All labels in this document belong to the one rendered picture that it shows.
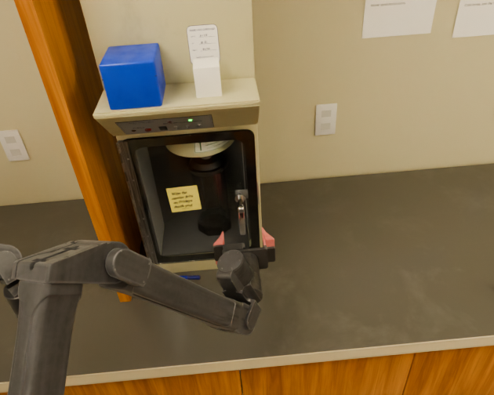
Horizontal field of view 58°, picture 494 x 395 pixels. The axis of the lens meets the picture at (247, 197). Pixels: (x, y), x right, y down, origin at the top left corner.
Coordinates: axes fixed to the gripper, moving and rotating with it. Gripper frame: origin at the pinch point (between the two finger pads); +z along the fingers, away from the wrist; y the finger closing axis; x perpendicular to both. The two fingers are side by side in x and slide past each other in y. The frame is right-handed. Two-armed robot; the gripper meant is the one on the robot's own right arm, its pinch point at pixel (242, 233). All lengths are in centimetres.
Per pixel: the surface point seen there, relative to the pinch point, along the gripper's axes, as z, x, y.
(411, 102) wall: 52, -3, -60
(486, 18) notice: 52, -29, -79
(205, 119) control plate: 1.9, -31.1, 5.6
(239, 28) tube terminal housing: 9.8, -46.1, -3.1
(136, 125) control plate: 2.2, -30.9, 19.7
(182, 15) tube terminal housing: 10, -50, 8
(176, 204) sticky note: 7.8, -4.9, 15.8
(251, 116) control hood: 2.5, -30.5, -3.9
